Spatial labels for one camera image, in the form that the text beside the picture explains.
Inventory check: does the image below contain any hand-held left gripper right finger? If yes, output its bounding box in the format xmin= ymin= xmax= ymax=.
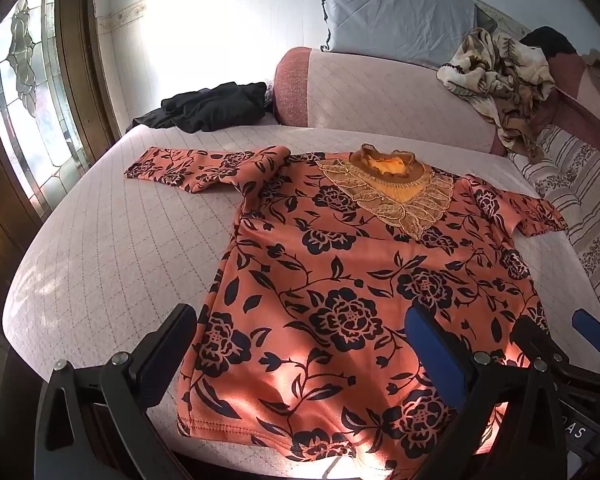
xmin=404 ymin=304 xmax=572 ymax=480

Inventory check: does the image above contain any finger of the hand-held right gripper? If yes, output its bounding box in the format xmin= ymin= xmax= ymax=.
xmin=511 ymin=316 xmax=572 ymax=375
xmin=571 ymin=308 xmax=600 ymax=362

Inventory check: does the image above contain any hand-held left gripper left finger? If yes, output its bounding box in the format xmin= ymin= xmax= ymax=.
xmin=34 ymin=303 xmax=198 ymax=480

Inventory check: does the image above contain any orange black floral shirt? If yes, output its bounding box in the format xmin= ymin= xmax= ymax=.
xmin=124 ymin=143 xmax=569 ymax=468

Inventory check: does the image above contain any pale quilted mattress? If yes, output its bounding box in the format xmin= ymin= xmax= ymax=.
xmin=2 ymin=122 xmax=600 ymax=480

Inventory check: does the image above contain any striped floral bedsheet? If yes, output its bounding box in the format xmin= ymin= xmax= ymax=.
xmin=507 ymin=124 xmax=600 ymax=322

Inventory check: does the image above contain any black garment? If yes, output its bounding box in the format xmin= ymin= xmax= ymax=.
xmin=132 ymin=81 xmax=273 ymax=134

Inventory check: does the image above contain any pink quilted bolster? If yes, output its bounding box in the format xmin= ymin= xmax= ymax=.
xmin=271 ymin=46 xmax=512 ymax=157

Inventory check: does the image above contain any cream brown floral blanket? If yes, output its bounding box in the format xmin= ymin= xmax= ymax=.
xmin=436 ymin=27 xmax=557 ymax=163

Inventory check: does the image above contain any stained glass window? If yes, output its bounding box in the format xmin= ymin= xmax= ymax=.
xmin=0 ymin=0 xmax=89 ymax=207

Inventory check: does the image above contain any dark cloth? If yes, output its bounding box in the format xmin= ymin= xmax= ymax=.
xmin=520 ymin=26 xmax=579 ymax=59

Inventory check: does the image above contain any wooden cabinet with glass doors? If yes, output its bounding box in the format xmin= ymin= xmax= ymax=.
xmin=0 ymin=0 xmax=132 ymax=311

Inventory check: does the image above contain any grey-blue pillow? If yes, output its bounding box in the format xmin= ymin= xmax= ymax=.
xmin=318 ymin=0 xmax=497 ymax=72

